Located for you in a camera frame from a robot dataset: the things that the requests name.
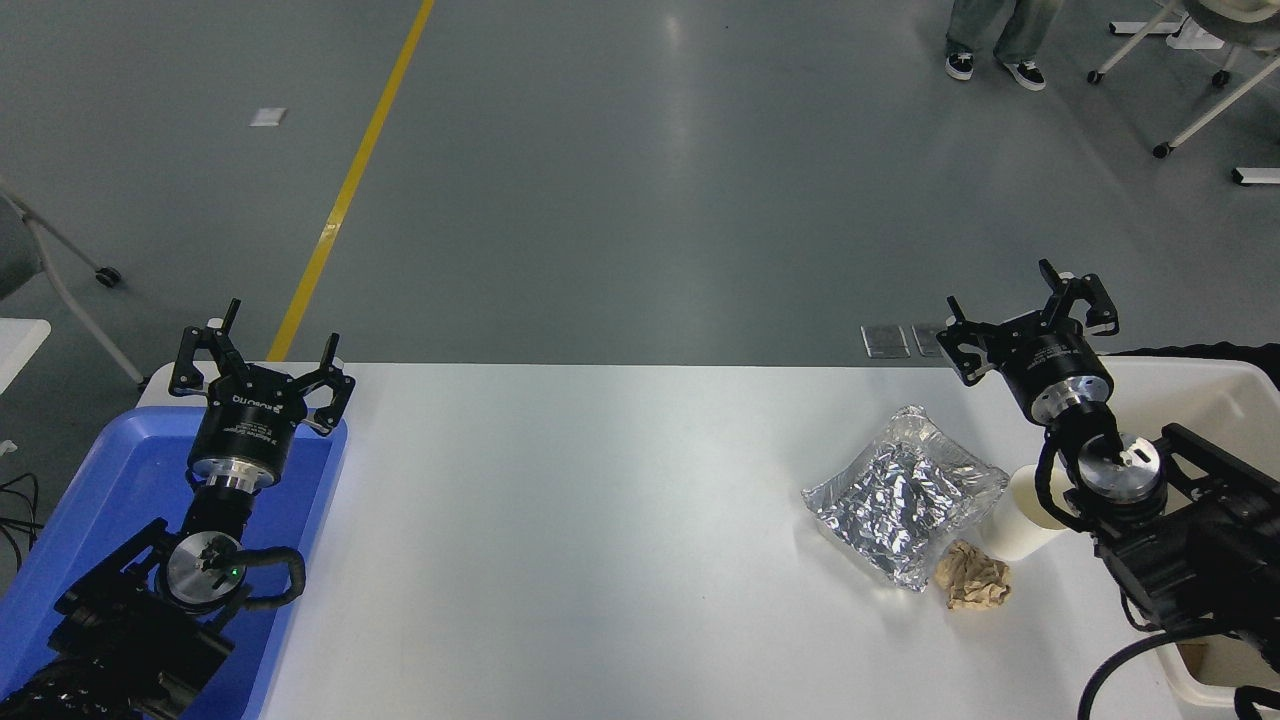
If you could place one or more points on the white side table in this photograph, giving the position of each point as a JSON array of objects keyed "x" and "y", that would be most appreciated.
[{"x": 20, "y": 345}]

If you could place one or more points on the large pale plastic bin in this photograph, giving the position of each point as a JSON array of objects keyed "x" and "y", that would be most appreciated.
[{"x": 1210, "y": 400}]

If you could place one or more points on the white paper cup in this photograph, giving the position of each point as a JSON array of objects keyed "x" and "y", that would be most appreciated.
[{"x": 1015, "y": 520}]

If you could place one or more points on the brown cardboard piece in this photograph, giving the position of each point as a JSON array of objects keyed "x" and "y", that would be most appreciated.
[{"x": 1192, "y": 660}]

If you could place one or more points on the metal floor plate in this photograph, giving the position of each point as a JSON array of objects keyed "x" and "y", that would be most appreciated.
[
  {"x": 928, "y": 338},
  {"x": 885, "y": 341}
]

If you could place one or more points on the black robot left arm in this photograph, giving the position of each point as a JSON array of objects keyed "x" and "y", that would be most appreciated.
[{"x": 120, "y": 620}]

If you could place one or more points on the crumpled tan paper ball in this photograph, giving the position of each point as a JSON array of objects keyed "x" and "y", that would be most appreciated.
[{"x": 972, "y": 578}]

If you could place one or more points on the white flat bar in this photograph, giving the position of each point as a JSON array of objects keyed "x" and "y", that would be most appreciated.
[{"x": 1258, "y": 176}]

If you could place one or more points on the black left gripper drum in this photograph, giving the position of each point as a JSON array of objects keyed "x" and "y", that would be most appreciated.
[{"x": 245, "y": 420}]

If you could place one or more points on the blue plastic tray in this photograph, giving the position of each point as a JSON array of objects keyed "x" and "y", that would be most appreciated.
[{"x": 110, "y": 480}]

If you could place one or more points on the crumpled silver foil tray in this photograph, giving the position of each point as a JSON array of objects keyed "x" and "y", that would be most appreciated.
[{"x": 900, "y": 500}]

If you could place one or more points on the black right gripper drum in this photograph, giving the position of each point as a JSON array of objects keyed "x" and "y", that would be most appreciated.
[{"x": 1050, "y": 355}]

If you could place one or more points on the grey chair with castor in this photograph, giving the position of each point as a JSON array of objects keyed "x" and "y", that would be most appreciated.
[{"x": 60, "y": 270}]

